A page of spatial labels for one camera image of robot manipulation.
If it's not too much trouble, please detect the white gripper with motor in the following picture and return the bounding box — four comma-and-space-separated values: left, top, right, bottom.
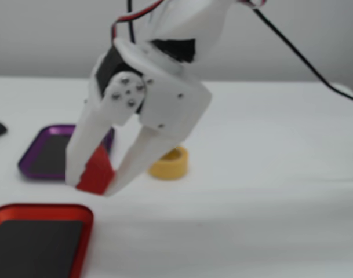
65, 37, 213, 198

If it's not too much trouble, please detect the red textured block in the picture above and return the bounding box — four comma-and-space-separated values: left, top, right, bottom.
75, 145, 115, 195

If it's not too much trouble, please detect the yellow masking tape roll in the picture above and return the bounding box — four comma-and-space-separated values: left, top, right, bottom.
148, 146, 190, 181

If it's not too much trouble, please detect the purple metal tray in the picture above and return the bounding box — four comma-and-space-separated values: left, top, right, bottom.
17, 124, 116, 182

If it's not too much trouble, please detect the red metal tray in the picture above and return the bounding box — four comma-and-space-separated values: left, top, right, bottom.
0, 203, 94, 278

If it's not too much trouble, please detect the red white black servo wire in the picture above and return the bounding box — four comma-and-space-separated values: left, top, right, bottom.
110, 0, 268, 40

